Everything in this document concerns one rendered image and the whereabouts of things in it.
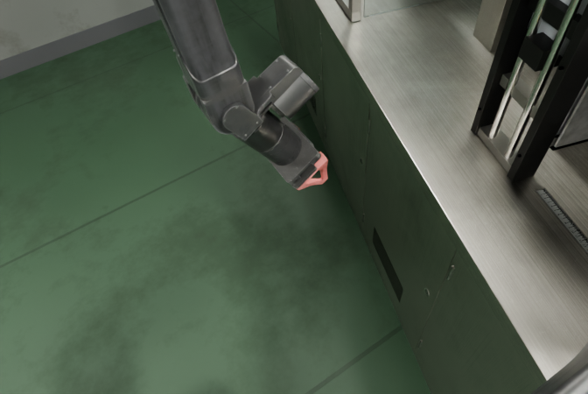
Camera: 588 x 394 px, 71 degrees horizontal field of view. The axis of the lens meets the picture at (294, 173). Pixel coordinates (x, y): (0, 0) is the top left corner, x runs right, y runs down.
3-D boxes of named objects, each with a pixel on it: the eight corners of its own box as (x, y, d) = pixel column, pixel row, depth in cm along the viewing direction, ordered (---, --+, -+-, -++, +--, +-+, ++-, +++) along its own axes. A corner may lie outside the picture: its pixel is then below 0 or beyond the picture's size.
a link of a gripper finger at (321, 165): (322, 149, 73) (296, 127, 66) (346, 174, 69) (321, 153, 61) (295, 177, 74) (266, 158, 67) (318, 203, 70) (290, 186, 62)
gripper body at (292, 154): (289, 120, 68) (264, 98, 63) (324, 157, 63) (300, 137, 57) (262, 148, 69) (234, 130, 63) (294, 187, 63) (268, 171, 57)
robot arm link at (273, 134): (218, 119, 57) (236, 143, 54) (252, 82, 56) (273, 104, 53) (248, 139, 63) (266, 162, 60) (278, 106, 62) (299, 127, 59)
